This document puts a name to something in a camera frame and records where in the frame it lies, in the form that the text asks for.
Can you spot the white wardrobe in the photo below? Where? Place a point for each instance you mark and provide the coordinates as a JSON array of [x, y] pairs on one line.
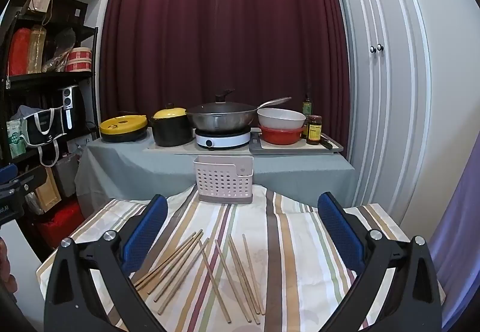
[[382, 111]]

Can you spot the yellow lidded electric pan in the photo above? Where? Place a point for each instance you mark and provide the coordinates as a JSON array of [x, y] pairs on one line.
[[123, 126]]

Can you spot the green packet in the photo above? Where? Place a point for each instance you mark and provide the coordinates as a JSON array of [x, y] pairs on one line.
[[15, 139]]

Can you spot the grey tablecloth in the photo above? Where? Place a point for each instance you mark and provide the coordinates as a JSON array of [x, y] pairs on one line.
[[150, 167]]

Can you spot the dark oil bottle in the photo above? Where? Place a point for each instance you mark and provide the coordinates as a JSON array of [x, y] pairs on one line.
[[307, 105]]

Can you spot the person's left hand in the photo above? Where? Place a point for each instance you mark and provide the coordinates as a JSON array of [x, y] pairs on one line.
[[5, 264]]

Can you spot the black air fryer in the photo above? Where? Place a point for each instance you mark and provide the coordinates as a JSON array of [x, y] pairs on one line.
[[68, 103]]

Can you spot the clear plastic bag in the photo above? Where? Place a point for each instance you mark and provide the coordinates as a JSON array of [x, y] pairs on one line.
[[62, 43]]

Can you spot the grey tray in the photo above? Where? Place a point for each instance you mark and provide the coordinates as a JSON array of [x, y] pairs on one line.
[[296, 150]]

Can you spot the red bowl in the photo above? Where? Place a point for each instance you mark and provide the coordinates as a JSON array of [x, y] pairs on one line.
[[281, 135]]

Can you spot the black shelf rack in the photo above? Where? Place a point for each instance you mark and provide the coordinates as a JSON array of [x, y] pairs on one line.
[[48, 76]]

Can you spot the wooden box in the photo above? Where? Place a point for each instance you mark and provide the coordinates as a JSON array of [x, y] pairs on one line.
[[48, 191]]

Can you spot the striped tablecloth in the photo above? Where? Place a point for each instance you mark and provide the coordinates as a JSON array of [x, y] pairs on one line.
[[285, 261]]

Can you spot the purple cloth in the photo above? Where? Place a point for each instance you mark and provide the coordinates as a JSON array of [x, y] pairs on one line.
[[457, 242]]

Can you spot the red striped round box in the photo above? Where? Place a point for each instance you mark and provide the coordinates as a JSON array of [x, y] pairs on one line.
[[78, 60]]

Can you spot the group of wooden chopsticks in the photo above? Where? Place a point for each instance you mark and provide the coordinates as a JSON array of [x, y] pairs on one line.
[[172, 257]]

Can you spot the white induction cooker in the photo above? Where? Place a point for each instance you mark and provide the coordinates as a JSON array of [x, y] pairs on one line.
[[221, 139]]

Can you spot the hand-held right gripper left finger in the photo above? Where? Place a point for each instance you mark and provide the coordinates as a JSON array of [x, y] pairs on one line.
[[148, 231]]

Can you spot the gold gift bag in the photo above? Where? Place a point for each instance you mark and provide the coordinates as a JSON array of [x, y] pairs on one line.
[[36, 49]]

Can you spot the black pot with yellow lid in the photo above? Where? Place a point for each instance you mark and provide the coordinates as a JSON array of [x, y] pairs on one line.
[[170, 129]]

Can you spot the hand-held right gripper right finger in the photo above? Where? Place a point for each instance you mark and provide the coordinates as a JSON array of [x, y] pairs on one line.
[[339, 234]]

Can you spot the black glass wok lid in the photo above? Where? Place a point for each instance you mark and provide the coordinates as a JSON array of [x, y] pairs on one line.
[[221, 106]]

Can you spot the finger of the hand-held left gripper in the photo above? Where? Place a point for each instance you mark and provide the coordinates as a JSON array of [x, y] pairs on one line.
[[32, 177], [7, 173]]

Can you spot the steel wok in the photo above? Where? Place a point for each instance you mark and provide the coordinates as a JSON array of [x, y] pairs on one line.
[[221, 121]]

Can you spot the grey storage box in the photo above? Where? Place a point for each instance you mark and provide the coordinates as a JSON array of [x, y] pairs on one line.
[[67, 176]]

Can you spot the black tote bag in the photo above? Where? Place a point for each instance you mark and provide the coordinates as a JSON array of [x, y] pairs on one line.
[[45, 128]]

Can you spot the dark red curtain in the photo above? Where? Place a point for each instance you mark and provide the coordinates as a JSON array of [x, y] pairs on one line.
[[225, 36]]

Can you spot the sauce jar with yellow label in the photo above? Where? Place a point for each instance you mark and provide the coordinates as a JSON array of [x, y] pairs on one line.
[[314, 131]]

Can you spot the red bag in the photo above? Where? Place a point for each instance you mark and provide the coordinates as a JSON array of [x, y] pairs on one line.
[[18, 53]]

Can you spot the white perforated utensil holder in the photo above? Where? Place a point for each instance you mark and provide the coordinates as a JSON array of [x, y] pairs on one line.
[[221, 182]]

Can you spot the white bowl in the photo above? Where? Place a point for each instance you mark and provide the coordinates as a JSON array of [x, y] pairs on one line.
[[281, 117]]

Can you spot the brown paper bag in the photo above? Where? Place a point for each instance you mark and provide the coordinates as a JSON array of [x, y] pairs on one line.
[[39, 1]]

